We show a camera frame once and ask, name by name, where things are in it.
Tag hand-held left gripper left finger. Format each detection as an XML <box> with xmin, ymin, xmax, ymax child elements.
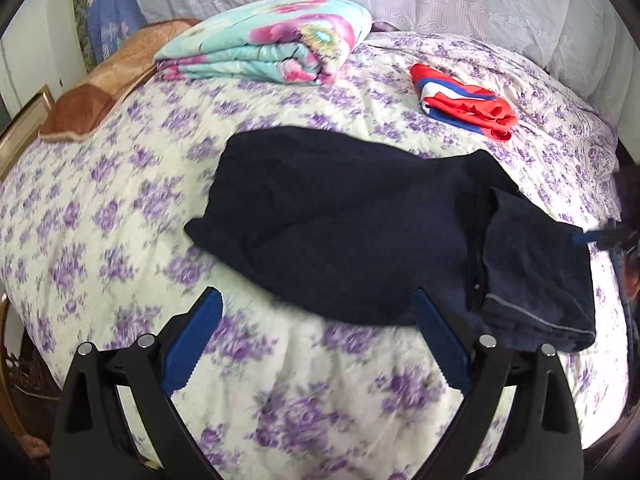
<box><xmin>52</xmin><ymin>287</ymin><xmax>224</xmax><ymax>480</ymax></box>

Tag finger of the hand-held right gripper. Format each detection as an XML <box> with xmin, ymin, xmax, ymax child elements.
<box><xmin>571</xmin><ymin>220</ymin><xmax>640</xmax><ymax>255</ymax></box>

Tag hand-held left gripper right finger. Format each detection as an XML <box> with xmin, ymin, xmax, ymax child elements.
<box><xmin>410</xmin><ymin>287</ymin><xmax>585</xmax><ymax>480</ymax></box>

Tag navy blue pants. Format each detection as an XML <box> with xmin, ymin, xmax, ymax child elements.
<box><xmin>183</xmin><ymin>127</ymin><xmax>598</xmax><ymax>354</ymax></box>

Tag purple floral bedsheet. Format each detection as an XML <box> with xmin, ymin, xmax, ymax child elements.
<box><xmin>0</xmin><ymin>30</ymin><xmax>632</xmax><ymax>480</ymax></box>

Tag red white blue shorts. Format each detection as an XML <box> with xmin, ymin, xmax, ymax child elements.
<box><xmin>410</xmin><ymin>62</ymin><xmax>518</xmax><ymax>142</ymax></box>

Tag brown satin pillow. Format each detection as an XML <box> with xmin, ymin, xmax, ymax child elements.
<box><xmin>38</xmin><ymin>18</ymin><xmax>202</xmax><ymax>142</ymax></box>

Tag folded floral quilt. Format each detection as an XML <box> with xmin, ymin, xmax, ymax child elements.
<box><xmin>152</xmin><ymin>0</ymin><xmax>373</xmax><ymax>86</ymax></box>

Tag blue patterned cloth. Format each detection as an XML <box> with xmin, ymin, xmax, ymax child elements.
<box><xmin>86</xmin><ymin>0</ymin><xmax>148</xmax><ymax>63</ymax></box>

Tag green patterned cloth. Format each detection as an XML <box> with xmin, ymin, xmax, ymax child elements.
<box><xmin>71</xmin><ymin>0</ymin><xmax>97</xmax><ymax>73</ymax></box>

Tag wooden bed frame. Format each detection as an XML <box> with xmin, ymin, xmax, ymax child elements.
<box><xmin>0</xmin><ymin>295</ymin><xmax>36</xmax><ymax>443</ymax></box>

